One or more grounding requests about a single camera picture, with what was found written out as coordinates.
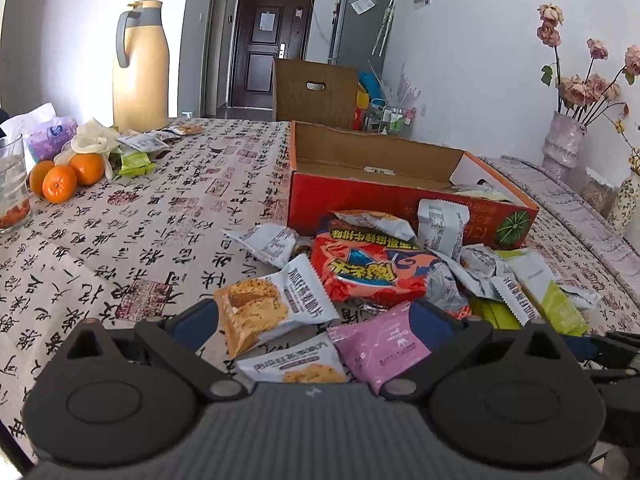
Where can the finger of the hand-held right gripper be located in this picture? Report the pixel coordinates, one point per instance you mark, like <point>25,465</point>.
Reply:
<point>585,347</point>

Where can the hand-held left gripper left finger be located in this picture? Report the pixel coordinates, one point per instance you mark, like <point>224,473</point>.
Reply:
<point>192,322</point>

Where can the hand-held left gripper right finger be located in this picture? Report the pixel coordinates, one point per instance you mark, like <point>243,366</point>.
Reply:
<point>440,327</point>

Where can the lime green snack packet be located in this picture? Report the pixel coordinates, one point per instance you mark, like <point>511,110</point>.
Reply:
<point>492,315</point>

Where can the white green snack packet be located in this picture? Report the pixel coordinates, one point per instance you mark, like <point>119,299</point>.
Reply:
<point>555,295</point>

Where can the pink snack packet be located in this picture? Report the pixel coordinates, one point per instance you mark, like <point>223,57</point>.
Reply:
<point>380,350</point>

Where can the cracker print snack packet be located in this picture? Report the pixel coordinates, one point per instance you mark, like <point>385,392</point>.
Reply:
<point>295,365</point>
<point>260,305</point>

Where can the red orange noodle packet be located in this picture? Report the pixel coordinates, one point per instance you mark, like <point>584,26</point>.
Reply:
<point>370,265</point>

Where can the red cardboard box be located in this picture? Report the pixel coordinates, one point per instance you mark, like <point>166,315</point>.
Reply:
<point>380,200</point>

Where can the clear jar with snacks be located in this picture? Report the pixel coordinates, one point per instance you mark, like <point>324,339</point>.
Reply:
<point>597,192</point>

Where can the crumpled white snack packet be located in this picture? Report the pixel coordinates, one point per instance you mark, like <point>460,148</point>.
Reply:
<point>485,270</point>

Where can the pink patterned cloth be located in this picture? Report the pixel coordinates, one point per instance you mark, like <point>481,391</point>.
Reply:
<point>590,245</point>

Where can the orange chip packet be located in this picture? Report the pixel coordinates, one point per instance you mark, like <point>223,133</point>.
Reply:
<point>370,220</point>

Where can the floral print vase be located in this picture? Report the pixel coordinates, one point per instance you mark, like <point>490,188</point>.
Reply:
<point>625,205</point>

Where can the orange mandarin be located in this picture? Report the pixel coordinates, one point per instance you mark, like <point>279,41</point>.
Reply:
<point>59,183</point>
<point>39,172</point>
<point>86,168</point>

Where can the brown snack packet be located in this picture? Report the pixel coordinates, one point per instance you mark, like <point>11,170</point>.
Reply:
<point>180,131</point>

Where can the yellow flower branches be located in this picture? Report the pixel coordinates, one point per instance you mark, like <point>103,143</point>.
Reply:
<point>631,150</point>

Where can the pink textured vase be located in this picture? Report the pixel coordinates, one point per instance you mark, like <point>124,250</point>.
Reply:
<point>562,145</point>

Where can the metal cart with bottles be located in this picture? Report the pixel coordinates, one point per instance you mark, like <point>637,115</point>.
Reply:
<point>395,120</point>

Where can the drinking glass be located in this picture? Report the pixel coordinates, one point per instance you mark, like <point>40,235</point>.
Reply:
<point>12,185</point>

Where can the purple tissue pack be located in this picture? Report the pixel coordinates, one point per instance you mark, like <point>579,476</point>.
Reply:
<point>50,137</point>

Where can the white decorative stalks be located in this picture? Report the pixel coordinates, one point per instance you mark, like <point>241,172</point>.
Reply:
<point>407,87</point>

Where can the blue plastic item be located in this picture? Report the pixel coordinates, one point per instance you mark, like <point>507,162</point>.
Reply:
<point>370,85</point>

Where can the yellow thermos jug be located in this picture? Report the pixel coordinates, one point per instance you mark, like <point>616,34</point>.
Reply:
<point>140,75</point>

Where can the brown wooden chair back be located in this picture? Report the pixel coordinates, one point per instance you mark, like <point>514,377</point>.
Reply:
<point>315,100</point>

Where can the dried pink rose bouquet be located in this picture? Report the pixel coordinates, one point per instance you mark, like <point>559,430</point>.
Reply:
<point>580,90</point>

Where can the white plastic bag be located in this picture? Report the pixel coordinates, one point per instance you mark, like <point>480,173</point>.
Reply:
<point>27,120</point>

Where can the dark brown door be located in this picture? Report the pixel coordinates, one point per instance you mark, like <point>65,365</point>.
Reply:
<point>265,45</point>

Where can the grey refrigerator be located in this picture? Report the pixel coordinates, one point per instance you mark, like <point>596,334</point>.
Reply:
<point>355,35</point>

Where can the white umbrella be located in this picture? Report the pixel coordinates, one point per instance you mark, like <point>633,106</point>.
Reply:
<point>384,25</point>

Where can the white paper sheet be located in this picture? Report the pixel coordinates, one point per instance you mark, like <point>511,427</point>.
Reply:
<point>362,4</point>

